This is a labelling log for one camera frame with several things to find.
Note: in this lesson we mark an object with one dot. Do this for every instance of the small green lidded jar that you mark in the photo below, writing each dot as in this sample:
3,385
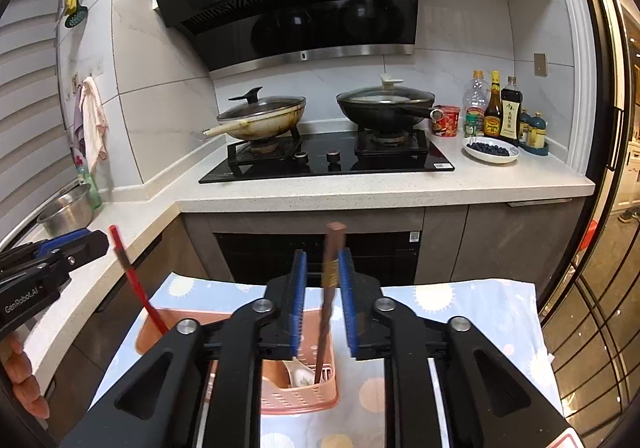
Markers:
472,126

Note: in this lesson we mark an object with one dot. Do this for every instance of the wall outlet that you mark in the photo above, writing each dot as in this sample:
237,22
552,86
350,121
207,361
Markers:
540,64

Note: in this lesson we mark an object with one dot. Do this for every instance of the glass lid with black knob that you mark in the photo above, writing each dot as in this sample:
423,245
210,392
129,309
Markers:
262,106

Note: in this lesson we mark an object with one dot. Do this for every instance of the pink white hanging cloth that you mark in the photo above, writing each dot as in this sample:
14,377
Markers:
94,122

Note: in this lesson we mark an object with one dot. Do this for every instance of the white ceramic spoon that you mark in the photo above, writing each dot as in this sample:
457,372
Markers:
300,374

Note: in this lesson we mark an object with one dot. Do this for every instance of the clear plastic bottle yellow cap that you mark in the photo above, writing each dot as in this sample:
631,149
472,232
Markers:
476,95

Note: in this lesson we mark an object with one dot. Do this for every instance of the built-in black oven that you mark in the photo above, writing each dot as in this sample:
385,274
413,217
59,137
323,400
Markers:
270,253

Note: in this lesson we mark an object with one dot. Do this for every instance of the red chopstick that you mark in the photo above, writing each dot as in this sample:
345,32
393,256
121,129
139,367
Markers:
134,278

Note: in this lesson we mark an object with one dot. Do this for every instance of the green slotted spatula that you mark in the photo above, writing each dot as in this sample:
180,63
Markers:
76,17

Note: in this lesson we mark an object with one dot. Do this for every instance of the green dish soap bottle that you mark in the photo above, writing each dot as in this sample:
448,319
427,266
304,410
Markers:
92,188

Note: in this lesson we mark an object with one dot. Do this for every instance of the purple hanging cloth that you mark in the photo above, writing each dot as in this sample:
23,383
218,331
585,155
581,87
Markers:
77,127

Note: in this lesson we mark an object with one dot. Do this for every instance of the person's left hand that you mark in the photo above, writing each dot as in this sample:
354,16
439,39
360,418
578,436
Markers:
20,378

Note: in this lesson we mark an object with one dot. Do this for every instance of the red instant noodle cup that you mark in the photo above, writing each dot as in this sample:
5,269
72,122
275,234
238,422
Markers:
446,121

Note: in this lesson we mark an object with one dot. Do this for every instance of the white window blinds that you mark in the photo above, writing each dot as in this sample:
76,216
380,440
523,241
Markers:
30,102

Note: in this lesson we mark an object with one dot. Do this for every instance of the stainless steel bowl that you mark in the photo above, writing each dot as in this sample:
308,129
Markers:
67,215

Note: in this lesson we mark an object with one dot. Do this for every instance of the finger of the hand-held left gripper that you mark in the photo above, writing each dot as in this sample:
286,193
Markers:
62,241
87,247

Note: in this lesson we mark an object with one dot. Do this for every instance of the teal seasoning jar set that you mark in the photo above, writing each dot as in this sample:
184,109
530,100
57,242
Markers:
535,132

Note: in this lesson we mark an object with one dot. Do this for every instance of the yellow hanging utensil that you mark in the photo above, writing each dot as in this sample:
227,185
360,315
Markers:
73,1

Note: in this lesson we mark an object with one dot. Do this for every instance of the brown sauce bottle yellow label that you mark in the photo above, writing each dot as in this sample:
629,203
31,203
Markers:
494,112

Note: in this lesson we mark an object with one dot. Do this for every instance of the black glass gas stove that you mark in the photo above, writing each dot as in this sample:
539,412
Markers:
325,168

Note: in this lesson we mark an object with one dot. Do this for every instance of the brown wooden chopstick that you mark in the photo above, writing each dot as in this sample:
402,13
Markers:
330,288

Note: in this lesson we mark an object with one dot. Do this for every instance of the glass lid with white knob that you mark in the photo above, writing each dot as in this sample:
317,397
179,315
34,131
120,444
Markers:
385,95

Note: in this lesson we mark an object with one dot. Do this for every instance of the grey base cabinet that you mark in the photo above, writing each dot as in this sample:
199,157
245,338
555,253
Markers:
500,243

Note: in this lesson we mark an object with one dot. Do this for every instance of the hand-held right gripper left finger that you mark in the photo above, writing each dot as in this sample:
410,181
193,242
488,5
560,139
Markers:
298,298

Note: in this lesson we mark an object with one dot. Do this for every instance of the pile of blueberries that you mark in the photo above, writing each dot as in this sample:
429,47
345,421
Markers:
490,148

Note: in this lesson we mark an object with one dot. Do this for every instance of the dark soy sauce bottle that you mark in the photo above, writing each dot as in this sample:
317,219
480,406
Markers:
511,112

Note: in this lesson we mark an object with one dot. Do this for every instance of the glass sliding door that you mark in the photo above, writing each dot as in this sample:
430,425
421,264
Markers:
615,177

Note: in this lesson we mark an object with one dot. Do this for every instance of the pink plastic utensil basket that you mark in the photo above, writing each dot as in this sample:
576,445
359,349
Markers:
300,398

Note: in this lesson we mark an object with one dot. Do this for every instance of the black wok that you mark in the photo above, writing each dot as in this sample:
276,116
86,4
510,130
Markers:
385,118

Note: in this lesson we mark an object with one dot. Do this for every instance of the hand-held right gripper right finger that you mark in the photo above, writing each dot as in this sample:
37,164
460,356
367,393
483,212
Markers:
348,303

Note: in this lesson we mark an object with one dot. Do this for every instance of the light blue patterned tablecloth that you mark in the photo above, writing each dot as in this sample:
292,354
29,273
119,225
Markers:
475,308

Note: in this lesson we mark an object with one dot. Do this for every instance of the white plate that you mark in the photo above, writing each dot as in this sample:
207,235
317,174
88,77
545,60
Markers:
492,158

